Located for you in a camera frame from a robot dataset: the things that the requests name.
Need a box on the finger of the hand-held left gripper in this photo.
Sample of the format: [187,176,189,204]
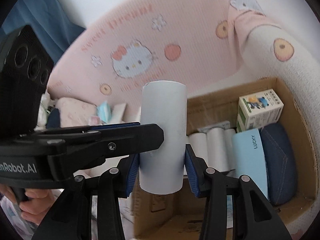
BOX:
[32,121,141,138]
[47,123,165,160]

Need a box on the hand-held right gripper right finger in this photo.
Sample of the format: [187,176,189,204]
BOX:
[184,144,293,240]

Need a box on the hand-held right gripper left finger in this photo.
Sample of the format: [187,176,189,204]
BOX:
[31,152,140,240]

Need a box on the brown cardboard box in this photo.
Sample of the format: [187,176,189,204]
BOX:
[130,77,317,240]

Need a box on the person's left hand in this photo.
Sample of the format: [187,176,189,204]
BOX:
[19,187,57,227]

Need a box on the light blue tissue pack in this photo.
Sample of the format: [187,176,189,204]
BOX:
[225,195,235,229]
[96,101,113,123]

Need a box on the white crumpled cloth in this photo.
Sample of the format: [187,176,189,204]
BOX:
[37,92,59,128]

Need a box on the dark blue cloth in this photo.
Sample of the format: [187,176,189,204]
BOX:
[46,107,62,129]

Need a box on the pink pillow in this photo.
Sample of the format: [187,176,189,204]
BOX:
[56,97,98,128]

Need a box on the white labelled packet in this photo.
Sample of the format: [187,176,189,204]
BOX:
[197,121,231,133]

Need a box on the light blue glasses case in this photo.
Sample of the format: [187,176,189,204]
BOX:
[231,128,269,200]

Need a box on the green white carton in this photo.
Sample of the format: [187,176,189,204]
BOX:
[237,89,284,130]
[236,115,252,133]

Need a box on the dark blue denim case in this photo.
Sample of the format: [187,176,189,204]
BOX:
[259,122,299,207]

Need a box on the blue curtain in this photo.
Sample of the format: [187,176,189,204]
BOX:
[2,0,86,64]

